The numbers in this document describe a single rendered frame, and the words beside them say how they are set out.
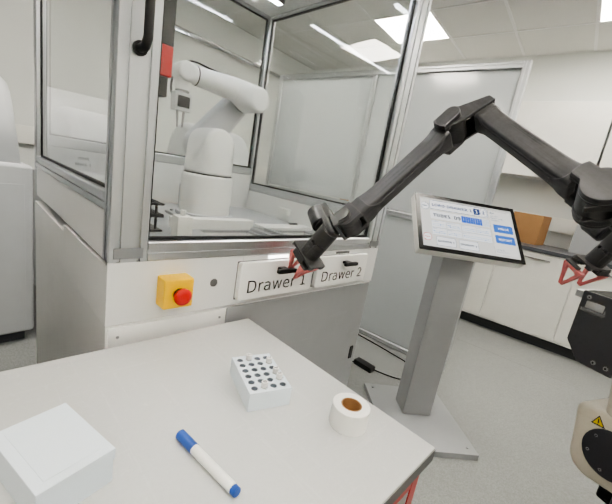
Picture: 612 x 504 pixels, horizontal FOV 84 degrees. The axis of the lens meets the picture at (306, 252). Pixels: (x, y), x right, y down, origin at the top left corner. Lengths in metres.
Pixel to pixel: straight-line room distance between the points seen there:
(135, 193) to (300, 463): 0.59
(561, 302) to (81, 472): 3.63
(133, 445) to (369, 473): 0.36
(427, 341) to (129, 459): 1.54
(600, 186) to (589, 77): 3.83
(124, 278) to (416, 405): 1.66
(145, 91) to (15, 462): 0.62
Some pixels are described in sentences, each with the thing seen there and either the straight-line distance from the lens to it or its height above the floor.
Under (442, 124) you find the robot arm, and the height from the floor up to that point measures 1.37.
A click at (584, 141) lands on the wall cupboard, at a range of 4.13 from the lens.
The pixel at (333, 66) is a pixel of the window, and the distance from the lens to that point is 1.15.
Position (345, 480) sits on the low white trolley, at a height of 0.76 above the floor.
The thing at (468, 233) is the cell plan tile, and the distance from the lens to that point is 1.77.
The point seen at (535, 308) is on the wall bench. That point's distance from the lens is 3.81.
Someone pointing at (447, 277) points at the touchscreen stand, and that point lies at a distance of 1.81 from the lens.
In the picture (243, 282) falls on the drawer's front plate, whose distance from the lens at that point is 0.97.
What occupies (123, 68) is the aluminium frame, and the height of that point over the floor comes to 1.32.
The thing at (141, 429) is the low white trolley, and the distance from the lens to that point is 0.66.
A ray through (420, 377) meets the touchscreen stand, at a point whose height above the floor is 0.27.
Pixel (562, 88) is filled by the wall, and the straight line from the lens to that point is 4.63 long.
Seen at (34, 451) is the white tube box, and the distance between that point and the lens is 0.58.
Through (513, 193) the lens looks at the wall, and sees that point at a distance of 4.48.
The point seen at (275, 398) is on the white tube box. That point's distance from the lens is 0.69.
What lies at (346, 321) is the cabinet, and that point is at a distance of 1.45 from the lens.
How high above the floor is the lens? 1.19
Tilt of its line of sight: 13 degrees down
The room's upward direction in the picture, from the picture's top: 10 degrees clockwise
